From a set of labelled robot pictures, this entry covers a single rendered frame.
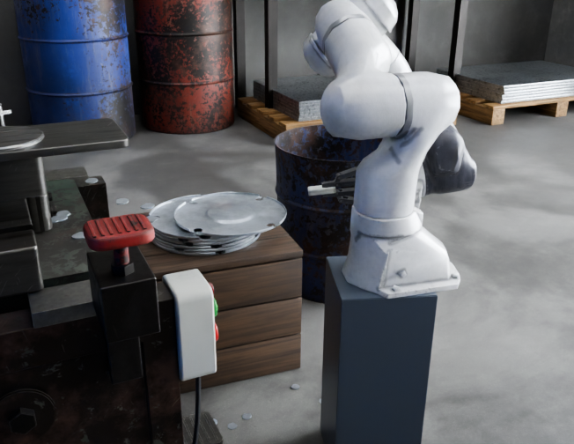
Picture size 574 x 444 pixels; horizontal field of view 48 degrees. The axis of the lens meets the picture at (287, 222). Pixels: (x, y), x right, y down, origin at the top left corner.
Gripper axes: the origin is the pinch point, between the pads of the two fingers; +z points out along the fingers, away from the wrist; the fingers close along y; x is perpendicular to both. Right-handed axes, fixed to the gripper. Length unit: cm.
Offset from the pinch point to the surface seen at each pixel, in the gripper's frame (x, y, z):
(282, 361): 13.5, -41.7, 14.9
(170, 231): 10.4, -2.7, 38.0
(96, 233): 93, 33, 25
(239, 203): -6.1, -3.8, 22.1
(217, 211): 1.1, -2.6, 27.2
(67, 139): 64, 36, 37
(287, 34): -317, 0, 8
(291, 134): -55, 0, 7
